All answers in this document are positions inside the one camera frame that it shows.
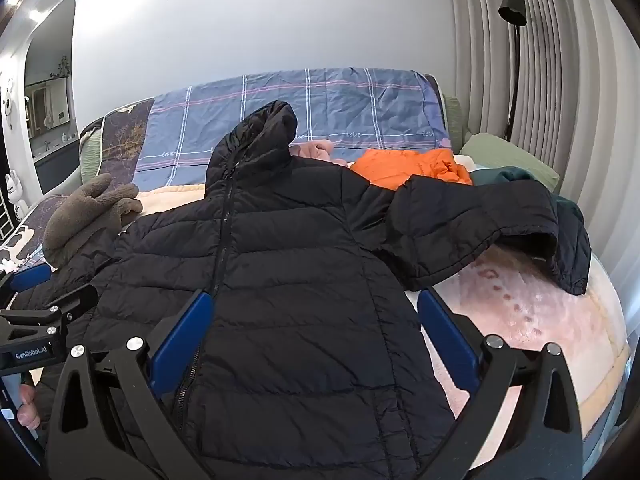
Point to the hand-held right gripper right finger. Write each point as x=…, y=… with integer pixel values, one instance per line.
x=447, y=340

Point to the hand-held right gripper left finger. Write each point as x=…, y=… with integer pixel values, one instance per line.
x=182, y=340

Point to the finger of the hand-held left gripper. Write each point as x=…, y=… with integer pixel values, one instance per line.
x=30, y=278
x=75, y=301

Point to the black puffer jacket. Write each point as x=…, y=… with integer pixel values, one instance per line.
x=300, y=285

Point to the person's left hand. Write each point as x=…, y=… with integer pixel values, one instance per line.
x=27, y=407

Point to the white ladder shelf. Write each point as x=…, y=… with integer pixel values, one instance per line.
x=6, y=217

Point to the bear printed blanket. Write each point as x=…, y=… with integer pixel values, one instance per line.
x=525, y=310

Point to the brown fleece garment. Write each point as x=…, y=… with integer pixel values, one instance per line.
x=85, y=215

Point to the white cat figurine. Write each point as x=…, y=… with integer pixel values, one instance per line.
x=16, y=192

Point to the dark vanity cabinet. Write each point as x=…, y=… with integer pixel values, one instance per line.
x=57, y=165

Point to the dark floral printed quilt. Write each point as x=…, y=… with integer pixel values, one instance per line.
x=120, y=135

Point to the dark green garment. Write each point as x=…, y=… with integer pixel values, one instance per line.
x=505, y=176

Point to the orange puffer jacket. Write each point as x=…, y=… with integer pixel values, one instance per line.
x=400, y=167

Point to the green pillow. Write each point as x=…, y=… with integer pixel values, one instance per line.
x=500, y=152

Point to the hanging green plant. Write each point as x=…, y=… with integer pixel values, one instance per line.
x=61, y=65

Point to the pink quilted jacket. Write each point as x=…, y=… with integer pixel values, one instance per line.
x=315, y=151

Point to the blue plaid bed sheet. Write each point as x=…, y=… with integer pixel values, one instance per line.
x=350, y=105

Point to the grey pleated curtain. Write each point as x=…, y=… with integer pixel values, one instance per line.
x=575, y=85

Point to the black floor lamp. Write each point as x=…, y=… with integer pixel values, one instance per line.
x=512, y=7

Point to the wall mirror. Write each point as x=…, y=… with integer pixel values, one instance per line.
x=47, y=102

